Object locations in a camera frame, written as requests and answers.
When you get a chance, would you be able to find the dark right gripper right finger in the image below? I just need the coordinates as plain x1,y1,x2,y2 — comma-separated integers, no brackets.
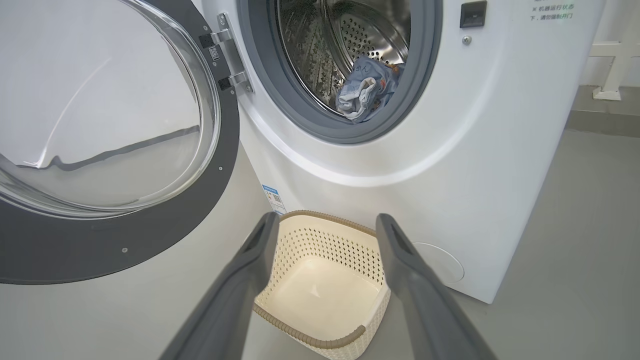
375,213,498,360

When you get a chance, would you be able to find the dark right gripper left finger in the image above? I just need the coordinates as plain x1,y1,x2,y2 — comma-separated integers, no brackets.
160,212,281,360

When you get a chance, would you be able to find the black round glass washer door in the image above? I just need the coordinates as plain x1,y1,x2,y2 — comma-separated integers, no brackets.
0,0,241,286

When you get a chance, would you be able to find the blue and white garment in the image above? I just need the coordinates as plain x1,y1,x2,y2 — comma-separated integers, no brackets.
336,55,391,123

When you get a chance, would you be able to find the blue garment with orange print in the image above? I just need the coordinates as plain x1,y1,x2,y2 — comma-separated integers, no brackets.
372,61,406,115

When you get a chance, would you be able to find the white front-load washing machine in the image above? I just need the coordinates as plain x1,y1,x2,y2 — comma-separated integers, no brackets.
200,0,608,305

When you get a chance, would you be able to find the silver door hinge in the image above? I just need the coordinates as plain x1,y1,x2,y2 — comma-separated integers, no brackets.
210,12,254,95

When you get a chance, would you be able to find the perforated steel washer drum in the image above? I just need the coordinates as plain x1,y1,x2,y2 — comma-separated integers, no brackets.
275,0,412,121

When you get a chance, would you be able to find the black door latch socket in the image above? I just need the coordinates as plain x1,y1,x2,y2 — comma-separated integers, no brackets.
460,0,488,29

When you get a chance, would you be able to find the round white filter cover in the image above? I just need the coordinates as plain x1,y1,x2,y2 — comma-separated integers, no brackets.
412,242,466,284

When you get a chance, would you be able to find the cream perforated laundry basket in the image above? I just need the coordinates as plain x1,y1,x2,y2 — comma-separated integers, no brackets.
252,210,392,360

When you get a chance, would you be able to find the blue energy label sticker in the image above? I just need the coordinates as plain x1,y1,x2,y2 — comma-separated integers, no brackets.
261,184,287,216

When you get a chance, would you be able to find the printed text sticker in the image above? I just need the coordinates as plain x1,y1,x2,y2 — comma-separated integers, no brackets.
530,0,576,22

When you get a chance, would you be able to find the white metal frame stand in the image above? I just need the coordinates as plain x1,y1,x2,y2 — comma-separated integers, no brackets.
590,40,640,102

